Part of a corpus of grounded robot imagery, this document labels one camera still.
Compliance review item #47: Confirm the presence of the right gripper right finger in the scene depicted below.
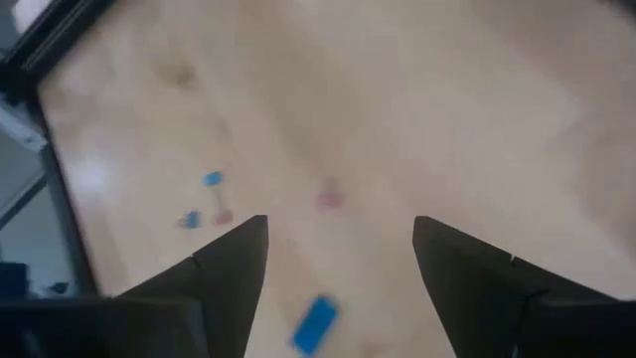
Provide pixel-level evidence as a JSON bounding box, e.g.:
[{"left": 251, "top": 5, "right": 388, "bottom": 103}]
[{"left": 411, "top": 215, "right": 620, "bottom": 358}]

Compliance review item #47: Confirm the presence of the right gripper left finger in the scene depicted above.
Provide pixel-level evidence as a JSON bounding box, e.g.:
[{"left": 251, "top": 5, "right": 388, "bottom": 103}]
[{"left": 111, "top": 214, "right": 270, "bottom": 358}]

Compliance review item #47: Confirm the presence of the light blue binder clip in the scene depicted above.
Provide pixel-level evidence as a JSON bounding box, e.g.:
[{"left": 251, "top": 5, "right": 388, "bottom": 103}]
[{"left": 177, "top": 210, "right": 203, "bottom": 231}]

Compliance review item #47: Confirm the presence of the blue eraser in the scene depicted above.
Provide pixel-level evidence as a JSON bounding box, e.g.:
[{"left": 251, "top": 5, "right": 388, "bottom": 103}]
[{"left": 290, "top": 293, "right": 340, "bottom": 357}]

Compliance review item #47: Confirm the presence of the pink binder clip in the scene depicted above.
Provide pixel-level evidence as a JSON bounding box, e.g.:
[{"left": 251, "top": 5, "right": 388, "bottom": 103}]
[
  {"left": 212, "top": 188, "right": 236, "bottom": 227},
  {"left": 314, "top": 190, "right": 347, "bottom": 211}
]

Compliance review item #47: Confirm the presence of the black aluminium table frame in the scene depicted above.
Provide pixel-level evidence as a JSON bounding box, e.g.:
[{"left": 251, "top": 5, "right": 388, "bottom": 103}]
[{"left": 0, "top": 0, "right": 118, "bottom": 299}]

